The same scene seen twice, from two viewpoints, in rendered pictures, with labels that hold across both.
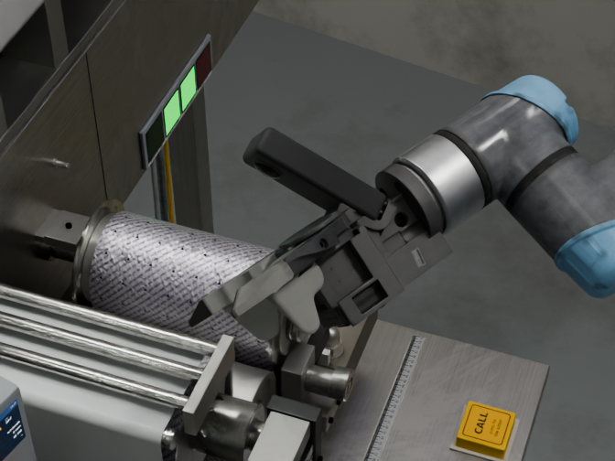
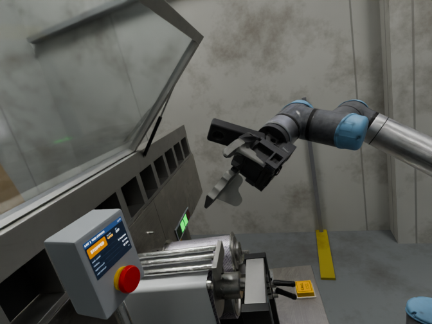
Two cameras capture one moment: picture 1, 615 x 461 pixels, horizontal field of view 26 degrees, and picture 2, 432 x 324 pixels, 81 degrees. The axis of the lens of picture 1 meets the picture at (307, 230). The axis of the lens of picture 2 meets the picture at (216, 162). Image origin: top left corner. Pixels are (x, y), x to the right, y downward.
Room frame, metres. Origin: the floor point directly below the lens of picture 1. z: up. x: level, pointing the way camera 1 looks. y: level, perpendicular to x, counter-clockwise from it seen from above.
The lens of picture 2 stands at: (0.29, 0.12, 1.82)
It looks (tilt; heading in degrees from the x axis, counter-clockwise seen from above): 15 degrees down; 352
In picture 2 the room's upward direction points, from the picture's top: 13 degrees counter-clockwise
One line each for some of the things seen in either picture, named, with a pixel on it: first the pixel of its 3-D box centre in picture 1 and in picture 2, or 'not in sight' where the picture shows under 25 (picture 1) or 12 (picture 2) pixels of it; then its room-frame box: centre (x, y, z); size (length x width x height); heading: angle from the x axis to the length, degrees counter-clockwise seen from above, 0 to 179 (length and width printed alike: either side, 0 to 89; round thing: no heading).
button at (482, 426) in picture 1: (485, 429); (304, 288); (1.15, -0.25, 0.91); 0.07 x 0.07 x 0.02; 70
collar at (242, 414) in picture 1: (227, 427); (229, 285); (0.84, 0.08, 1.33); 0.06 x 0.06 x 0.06; 70
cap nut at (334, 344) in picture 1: (330, 339); not in sight; (1.20, -0.03, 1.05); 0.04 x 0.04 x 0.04
